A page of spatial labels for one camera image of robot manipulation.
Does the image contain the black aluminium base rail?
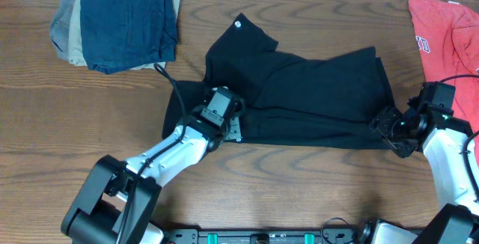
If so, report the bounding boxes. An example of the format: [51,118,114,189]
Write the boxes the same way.
[161,226,372,244]

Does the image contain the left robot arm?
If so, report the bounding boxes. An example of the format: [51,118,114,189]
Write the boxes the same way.
[61,102,244,244]

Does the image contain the grey folded trousers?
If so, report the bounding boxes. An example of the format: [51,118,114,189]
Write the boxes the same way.
[49,0,75,61]

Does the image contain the black t-shirt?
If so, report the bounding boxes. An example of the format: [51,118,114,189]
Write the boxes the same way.
[162,14,394,150]

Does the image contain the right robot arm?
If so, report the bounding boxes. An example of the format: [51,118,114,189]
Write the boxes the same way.
[359,106,478,243]

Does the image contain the navy folded trousers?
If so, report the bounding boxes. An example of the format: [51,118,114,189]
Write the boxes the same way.
[79,0,179,76]

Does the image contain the red t-shirt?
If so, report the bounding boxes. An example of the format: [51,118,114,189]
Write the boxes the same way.
[407,0,479,162]

